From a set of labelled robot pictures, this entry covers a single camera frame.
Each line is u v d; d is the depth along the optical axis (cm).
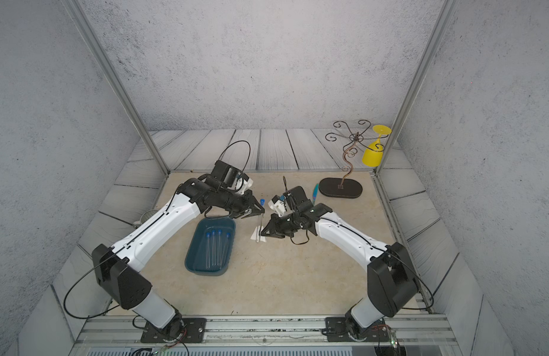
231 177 62
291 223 68
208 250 91
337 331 72
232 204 64
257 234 72
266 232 75
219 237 94
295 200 65
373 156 97
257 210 74
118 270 41
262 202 77
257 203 72
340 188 111
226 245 91
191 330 73
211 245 92
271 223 70
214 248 91
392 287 43
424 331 74
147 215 97
